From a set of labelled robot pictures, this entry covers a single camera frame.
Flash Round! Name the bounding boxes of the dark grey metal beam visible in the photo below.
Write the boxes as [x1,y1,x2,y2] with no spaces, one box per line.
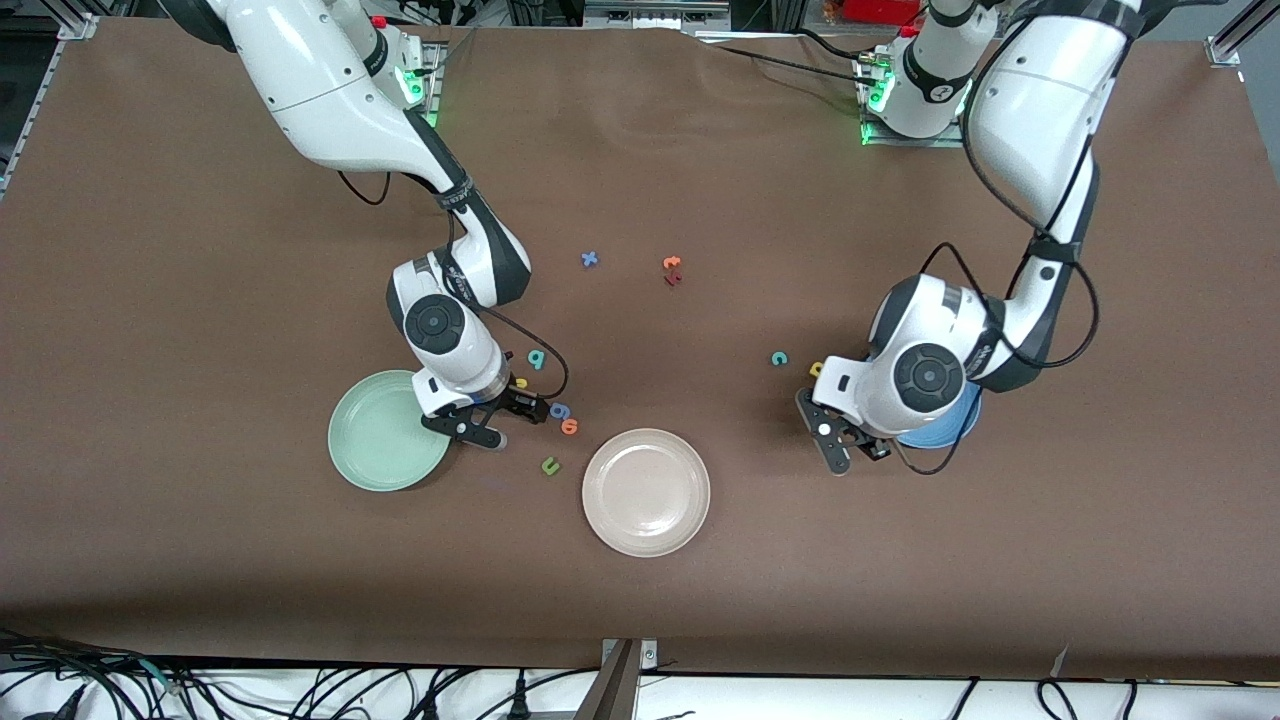
[573,640,641,720]

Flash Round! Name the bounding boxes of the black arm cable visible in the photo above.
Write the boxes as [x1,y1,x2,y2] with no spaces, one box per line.
[335,170,571,406]
[895,20,1101,476]

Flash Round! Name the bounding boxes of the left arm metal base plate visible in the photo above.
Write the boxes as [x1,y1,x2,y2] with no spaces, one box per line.
[860,55,966,149]

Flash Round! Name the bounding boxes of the aluminium frame profile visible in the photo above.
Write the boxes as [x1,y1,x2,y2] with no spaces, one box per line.
[0,12,101,201]
[1205,0,1280,66]

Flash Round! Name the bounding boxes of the brown table cover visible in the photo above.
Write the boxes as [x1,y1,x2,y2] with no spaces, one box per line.
[0,17,1280,681]

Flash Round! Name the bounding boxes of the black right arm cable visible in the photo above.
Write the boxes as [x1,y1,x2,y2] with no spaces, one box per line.
[335,170,571,406]

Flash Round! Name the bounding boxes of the beige plate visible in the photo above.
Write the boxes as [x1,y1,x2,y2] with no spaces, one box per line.
[582,428,711,558]

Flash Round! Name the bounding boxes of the teal cable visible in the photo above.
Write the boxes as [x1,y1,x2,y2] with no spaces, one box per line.
[135,658,191,696]

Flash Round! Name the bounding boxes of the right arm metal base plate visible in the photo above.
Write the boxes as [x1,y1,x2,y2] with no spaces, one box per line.
[400,40,446,129]

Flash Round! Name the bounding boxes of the small silver bracket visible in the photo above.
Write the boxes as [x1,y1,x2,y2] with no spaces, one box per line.
[600,638,659,671]

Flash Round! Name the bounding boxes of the looped black cable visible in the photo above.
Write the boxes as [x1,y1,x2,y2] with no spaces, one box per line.
[1038,678,1089,720]

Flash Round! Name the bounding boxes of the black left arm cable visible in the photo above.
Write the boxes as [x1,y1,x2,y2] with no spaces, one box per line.
[895,20,1101,476]

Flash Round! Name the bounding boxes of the thin black cable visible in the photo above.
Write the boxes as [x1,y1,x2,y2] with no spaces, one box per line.
[695,40,871,79]

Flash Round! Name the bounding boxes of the red box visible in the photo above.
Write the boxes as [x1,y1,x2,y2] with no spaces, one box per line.
[838,0,926,26]

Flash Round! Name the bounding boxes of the green plate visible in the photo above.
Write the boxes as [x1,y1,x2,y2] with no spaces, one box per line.
[328,370,453,492]

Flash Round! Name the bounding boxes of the grey metal equipment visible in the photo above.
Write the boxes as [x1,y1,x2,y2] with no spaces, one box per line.
[583,0,733,31]

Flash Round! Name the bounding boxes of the blue plate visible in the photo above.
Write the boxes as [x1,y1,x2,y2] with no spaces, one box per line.
[893,380,983,450]

